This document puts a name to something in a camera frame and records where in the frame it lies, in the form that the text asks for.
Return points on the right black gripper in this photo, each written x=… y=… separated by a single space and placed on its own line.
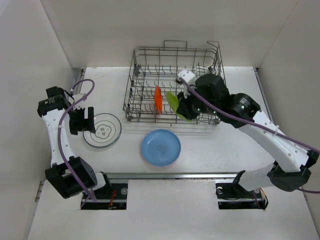
x=184 y=107

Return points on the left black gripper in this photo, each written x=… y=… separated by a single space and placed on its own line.
x=84 y=124

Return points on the small green plate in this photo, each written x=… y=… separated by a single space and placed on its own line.
x=173 y=102

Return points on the white plate teal line pattern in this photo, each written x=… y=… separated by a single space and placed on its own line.
x=108 y=130

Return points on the small orange plate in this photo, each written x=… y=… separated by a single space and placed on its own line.
x=158 y=100

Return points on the blue plastic plate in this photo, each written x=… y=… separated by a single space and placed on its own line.
x=160 y=148

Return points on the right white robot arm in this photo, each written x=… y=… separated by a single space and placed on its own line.
x=208 y=94

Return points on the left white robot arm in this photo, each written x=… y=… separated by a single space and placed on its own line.
x=69 y=174

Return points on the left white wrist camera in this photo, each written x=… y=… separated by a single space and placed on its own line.
x=75 y=98

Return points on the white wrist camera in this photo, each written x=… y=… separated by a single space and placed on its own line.
x=75 y=98
x=190 y=78

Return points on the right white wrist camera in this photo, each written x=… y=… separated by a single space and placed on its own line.
x=190 y=78

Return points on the aluminium table frame rail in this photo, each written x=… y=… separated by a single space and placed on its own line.
x=205 y=149

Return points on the grey wire dish rack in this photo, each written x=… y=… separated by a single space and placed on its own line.
x=153 y=66

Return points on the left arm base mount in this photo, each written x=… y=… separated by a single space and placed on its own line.
x=107 y=199

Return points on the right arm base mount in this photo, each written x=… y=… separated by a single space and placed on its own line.
x=234 y=197

